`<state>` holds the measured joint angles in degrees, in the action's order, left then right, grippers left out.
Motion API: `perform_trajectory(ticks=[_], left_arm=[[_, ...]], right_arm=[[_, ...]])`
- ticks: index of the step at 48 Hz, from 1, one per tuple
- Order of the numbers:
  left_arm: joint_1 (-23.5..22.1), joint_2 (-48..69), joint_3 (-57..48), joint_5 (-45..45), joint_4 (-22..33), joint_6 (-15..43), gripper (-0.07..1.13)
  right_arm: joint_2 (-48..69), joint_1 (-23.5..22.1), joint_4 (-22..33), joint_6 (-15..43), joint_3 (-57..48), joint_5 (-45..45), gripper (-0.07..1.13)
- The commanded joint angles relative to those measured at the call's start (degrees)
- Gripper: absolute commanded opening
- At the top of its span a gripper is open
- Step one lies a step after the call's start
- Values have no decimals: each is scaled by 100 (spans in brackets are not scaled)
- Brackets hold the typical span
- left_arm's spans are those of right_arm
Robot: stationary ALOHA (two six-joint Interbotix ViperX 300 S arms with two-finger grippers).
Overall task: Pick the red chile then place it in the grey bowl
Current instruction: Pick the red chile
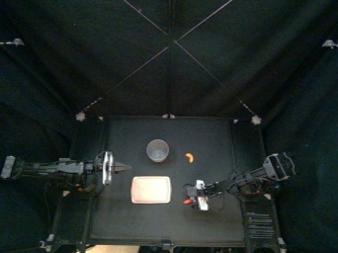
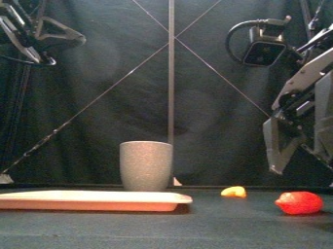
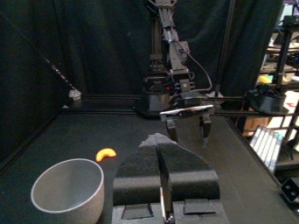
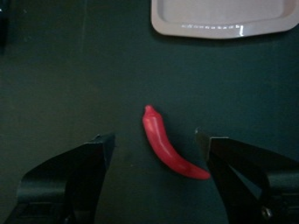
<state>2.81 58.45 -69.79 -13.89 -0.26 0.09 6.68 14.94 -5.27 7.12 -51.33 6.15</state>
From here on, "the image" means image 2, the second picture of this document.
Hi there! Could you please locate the red toy chile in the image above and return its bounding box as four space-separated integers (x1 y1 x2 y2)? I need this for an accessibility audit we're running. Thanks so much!
273 191 325 216

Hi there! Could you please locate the grey speckled cup bowl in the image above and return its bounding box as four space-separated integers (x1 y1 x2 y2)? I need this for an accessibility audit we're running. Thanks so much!
119 140 174 193

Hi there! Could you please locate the orange yellow toy pepper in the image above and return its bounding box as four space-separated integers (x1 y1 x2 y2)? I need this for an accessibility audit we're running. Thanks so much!
220 185 249 199

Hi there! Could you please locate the black cloth backdrop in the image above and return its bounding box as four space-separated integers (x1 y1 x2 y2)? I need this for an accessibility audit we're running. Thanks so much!
0 0 333 189

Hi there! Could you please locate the pink flat plastic tray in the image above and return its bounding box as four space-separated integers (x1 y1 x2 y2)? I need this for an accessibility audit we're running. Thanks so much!
0 189 194 213

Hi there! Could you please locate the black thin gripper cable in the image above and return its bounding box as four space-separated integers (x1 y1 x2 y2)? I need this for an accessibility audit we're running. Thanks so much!
0 53 58 68

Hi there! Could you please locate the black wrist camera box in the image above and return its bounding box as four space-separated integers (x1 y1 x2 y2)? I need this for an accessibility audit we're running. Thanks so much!
241 24 292 68

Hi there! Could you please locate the thin diagonal brace wire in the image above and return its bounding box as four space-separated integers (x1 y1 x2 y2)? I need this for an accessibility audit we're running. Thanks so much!
129 0 272 119
0 0 224 176

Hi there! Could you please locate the black looped camera cable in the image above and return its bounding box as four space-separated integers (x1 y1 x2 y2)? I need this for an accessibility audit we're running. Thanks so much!
224 18 266 64

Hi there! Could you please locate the grey vertical frame pole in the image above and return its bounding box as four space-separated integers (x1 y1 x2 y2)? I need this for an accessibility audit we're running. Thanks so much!
166 0 177 146

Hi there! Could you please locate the small pale frame foot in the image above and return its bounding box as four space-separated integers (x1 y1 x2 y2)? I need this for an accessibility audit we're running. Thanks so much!
0 173 16 185

